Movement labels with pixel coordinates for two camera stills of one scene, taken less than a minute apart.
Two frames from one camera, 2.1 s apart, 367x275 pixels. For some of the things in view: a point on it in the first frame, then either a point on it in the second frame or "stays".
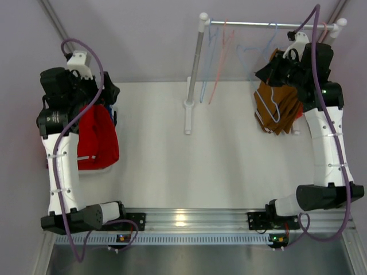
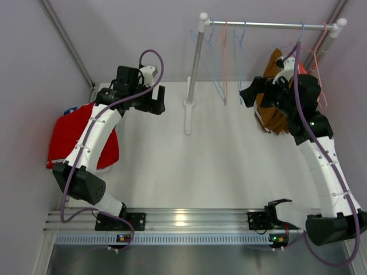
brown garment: x=277 y=106 stays
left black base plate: x=139 y=218 stays
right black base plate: x=270 y=220 stays
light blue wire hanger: x=213 y=52 → x=207 y=50
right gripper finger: x=264 y=74 → x=249 y=94
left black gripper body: x=106 y=90 → x=155 y=101
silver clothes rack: x=335 y=27 stays
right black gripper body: x=273 y=69 → x=265 y=93
